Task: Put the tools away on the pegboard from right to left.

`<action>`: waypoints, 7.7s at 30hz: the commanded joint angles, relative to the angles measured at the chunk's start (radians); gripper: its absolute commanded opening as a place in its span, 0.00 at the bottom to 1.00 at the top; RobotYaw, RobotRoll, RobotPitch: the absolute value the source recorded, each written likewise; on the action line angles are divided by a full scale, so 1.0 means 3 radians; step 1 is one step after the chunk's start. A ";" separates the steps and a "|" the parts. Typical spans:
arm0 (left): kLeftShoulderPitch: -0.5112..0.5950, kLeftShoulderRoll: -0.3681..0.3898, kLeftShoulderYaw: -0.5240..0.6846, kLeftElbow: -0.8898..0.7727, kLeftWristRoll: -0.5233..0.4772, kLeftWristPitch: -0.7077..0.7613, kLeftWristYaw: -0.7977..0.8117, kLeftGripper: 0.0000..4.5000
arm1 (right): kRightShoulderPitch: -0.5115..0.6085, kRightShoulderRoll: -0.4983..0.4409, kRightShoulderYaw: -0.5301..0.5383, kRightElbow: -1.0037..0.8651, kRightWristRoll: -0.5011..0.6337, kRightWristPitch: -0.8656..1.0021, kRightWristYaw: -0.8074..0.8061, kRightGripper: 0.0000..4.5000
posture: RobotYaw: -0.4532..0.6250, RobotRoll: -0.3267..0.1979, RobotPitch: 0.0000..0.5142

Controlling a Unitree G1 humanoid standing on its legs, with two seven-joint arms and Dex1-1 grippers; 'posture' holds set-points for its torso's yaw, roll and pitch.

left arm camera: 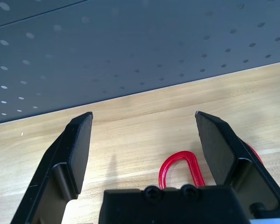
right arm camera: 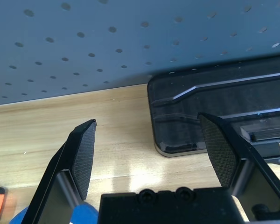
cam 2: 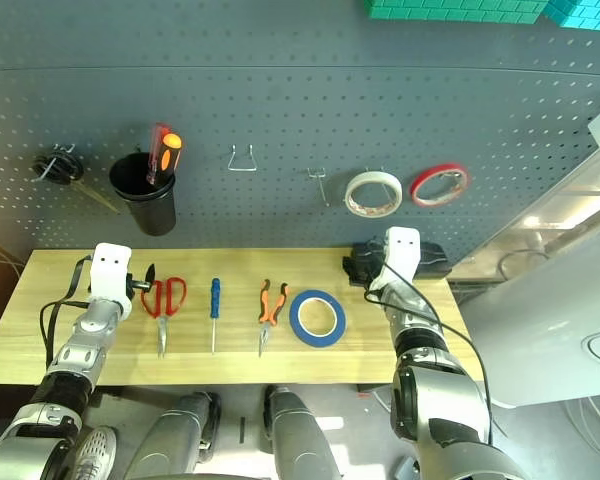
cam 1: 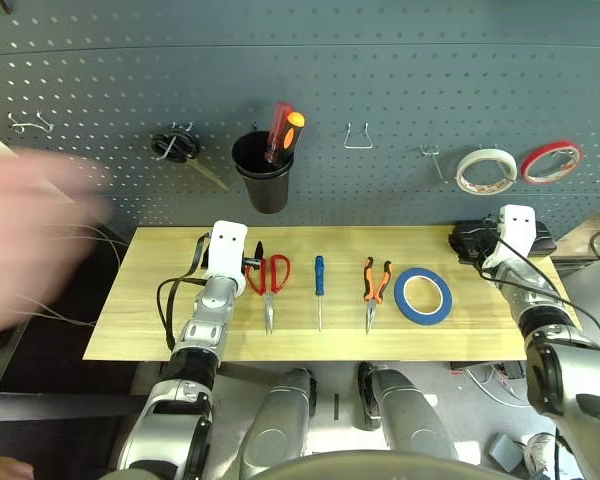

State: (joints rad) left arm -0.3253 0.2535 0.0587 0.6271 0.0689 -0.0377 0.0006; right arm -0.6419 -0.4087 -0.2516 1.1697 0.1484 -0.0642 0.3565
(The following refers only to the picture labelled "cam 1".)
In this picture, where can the blue tape roll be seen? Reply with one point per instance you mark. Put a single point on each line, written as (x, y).
(398, 295)

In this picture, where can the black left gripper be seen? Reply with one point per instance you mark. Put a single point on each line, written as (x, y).
(250, 262)

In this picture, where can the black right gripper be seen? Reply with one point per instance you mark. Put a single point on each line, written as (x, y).
(487, 252)

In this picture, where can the silver straight peg hook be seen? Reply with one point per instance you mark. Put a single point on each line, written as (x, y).
(436, 165)

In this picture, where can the orange black needle-nose pliers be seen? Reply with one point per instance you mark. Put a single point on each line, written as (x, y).
(371, 299)

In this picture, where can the grey robot torso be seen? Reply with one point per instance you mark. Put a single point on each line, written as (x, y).
(380, 465)

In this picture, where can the silver robot leg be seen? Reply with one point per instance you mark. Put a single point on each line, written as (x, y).
(280, 425)
(410, 415)

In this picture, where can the silver double peg hook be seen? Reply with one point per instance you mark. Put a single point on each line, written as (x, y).
(172, 145)

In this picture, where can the black plastic cup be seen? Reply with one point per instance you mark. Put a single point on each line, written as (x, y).
(267, 195)

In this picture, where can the grey metal pegboard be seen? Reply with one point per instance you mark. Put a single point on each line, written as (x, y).
(330, 75)

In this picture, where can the black plastic tool case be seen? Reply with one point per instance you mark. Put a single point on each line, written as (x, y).
(545, 242)

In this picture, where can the silver right robot leg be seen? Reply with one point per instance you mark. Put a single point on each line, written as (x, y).
(410, 415)

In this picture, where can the red tape roll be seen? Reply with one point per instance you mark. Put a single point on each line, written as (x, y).
(555, 145)

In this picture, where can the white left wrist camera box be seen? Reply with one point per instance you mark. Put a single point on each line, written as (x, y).
(227, 250)

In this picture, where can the white tape roll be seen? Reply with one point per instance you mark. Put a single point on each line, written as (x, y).
(460, 175)

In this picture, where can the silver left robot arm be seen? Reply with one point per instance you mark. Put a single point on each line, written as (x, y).
(205, 310)

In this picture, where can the grey white sneaker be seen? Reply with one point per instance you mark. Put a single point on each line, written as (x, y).
(537, 450)

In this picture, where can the grey foot pedal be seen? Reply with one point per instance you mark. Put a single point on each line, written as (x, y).
(505, 450)

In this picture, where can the silver left robot leg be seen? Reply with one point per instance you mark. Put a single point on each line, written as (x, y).
(280, 425)

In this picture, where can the person bare hand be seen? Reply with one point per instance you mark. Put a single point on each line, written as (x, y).
(25, 225)

